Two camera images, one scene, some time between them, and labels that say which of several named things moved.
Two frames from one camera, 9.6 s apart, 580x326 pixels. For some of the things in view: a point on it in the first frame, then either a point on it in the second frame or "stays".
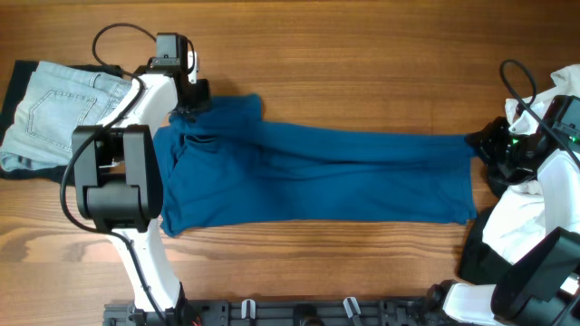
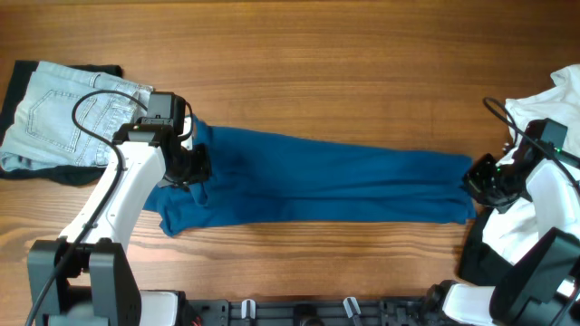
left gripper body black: [198, 98] to [196, 165]
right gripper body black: [491, 141] to [482, 179]
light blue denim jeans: [57, 100] stays
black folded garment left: [17, 95] stays
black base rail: [291, 311] stays
